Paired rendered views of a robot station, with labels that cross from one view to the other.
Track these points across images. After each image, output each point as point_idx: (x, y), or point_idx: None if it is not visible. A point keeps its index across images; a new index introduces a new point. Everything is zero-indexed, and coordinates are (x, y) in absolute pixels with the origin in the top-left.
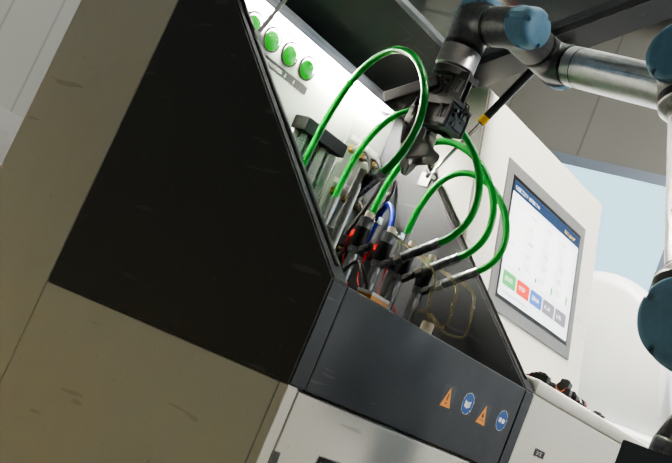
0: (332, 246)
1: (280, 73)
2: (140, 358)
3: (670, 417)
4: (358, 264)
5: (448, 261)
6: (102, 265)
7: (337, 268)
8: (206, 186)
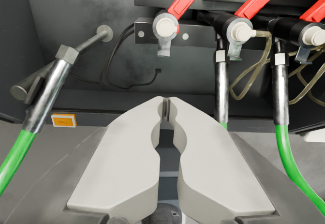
0: (5, 117)
1: None
2: None
3: (151, 222)
4: (99, 78)
5: (273, 109)
6: None
7: (14, 122)
8: None
